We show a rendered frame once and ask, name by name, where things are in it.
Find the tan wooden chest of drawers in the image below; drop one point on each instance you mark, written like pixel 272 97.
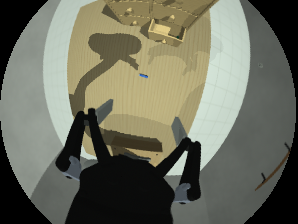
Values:
pixel 150 2

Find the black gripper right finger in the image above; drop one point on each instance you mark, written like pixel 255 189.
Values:
pixel 189 187

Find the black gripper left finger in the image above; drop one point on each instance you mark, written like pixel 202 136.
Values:
pixel 68 162

